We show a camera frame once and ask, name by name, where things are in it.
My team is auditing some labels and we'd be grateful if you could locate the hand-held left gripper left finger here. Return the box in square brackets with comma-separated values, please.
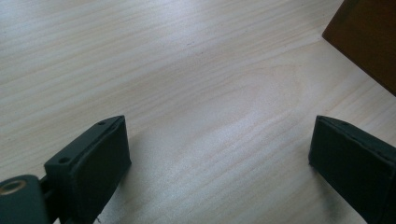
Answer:
[43, 115, 133, 224]

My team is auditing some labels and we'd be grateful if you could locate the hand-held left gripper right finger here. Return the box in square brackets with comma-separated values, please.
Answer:
[307, 115, 396, 224]

